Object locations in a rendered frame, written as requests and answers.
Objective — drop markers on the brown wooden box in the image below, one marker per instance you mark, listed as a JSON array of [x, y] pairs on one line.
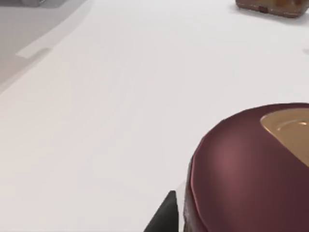
[[270, 6]]

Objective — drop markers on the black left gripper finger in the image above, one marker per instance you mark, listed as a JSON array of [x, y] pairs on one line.
[[166, 216]]

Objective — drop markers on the maroon and gold object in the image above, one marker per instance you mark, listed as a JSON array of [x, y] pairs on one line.
[[246, 174]]

